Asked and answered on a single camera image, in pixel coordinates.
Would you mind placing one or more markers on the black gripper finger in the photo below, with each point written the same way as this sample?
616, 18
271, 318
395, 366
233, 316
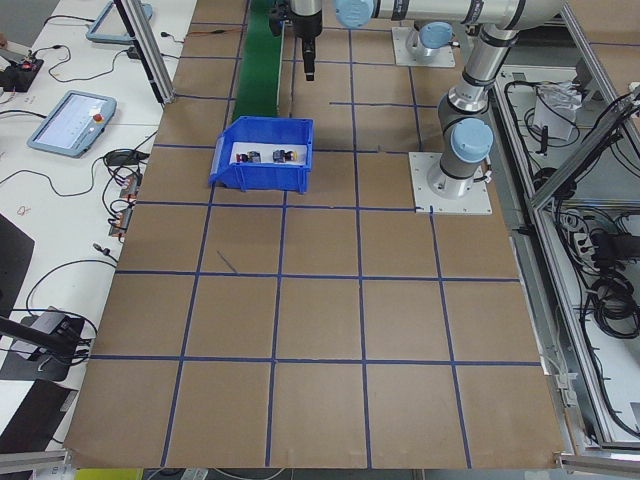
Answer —
309, 56

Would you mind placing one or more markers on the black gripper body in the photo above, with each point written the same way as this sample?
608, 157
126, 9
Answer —
306, 22

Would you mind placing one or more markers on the yellow push button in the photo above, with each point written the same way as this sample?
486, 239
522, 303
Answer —
284, 156

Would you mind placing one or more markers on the green conveyor belt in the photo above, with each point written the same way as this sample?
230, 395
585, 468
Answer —
257, 92

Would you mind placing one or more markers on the blue source bin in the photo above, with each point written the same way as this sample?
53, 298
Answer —
263, 176

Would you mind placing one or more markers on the white foam pad source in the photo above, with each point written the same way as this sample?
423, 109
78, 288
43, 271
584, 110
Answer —
266, 150

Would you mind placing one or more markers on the far teach pendant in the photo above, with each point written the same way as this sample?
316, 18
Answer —
108, 27

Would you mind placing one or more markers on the teach pendant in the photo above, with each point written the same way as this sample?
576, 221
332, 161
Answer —
74, 124
108, 27

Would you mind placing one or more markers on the near teach pendant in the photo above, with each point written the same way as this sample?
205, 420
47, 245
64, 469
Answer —
74, 124

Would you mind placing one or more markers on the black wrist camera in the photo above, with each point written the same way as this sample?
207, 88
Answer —
277, 16

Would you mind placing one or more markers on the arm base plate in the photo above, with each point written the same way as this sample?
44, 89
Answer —
409, 51
435, 192

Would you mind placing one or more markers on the aluminium frame post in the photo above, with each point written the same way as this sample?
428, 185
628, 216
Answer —
139, 29

